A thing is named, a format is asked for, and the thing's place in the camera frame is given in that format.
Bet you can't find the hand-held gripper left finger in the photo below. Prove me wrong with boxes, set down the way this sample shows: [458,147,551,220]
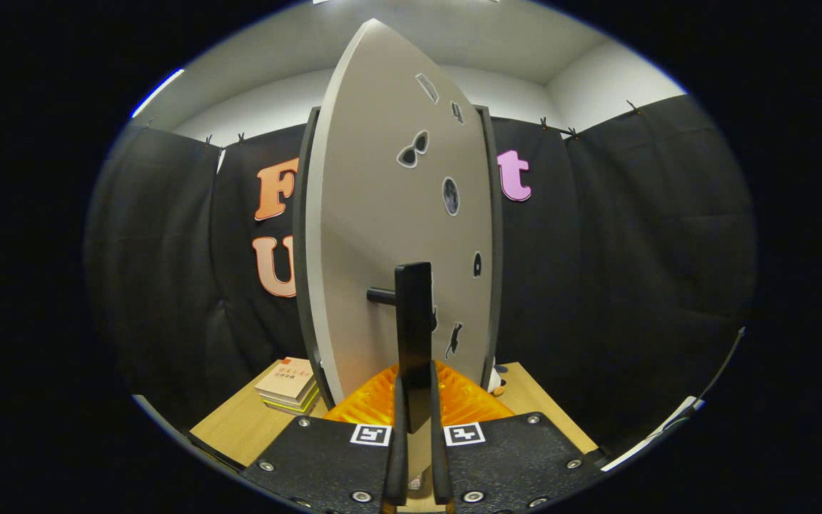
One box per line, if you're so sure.
[240,361,412,514]

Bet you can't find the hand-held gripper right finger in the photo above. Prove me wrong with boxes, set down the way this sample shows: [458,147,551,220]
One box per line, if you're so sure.
[429,361,601,514]

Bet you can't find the beige shoe cabinet door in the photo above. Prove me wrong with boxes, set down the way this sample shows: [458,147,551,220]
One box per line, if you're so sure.
[304,19,494,434]

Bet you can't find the dark grey shoe cabinet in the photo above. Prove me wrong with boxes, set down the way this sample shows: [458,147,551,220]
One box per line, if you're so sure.
[292,106,504,408]

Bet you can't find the yellow edged book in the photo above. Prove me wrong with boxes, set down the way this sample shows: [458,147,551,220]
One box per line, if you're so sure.
[263,385,320,416]

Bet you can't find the black backdrop cloth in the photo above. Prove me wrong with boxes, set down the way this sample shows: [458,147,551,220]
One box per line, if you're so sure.
[84,93,758,458]

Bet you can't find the ceiling light panel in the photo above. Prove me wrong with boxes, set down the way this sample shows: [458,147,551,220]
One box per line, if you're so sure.
[131,69,185,119]

